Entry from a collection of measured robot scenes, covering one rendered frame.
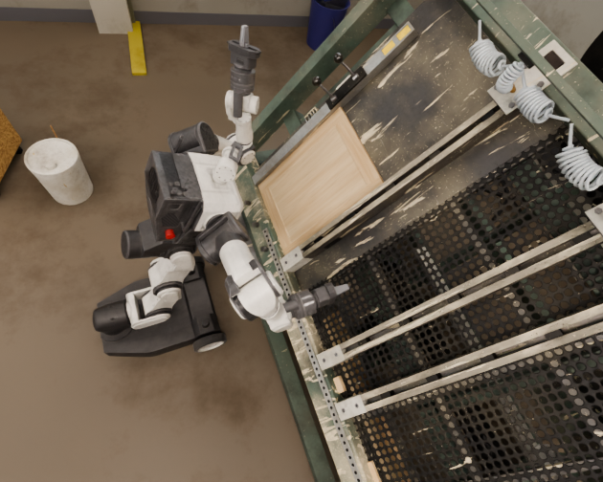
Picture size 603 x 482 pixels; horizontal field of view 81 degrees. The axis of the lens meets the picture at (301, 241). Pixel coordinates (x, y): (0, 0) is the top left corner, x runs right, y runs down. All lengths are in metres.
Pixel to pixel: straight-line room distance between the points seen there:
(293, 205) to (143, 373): 1.39
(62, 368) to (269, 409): 1.22
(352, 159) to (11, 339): 2.18
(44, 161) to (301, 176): 1.74
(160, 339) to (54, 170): 1.25
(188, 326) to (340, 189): 1.28
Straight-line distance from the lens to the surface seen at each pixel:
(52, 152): 2.83
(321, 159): 1.60
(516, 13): 1.37
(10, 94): 3.88
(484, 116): 1.29
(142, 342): 2.29
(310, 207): 1.58
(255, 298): 0.94
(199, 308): 2.27
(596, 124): 1.03
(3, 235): 3.03
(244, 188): 1.86
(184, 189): 1.19
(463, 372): 1.24
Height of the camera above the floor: 2.36
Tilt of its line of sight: 60 degrees down
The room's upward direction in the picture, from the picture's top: 22 degrees clockwise
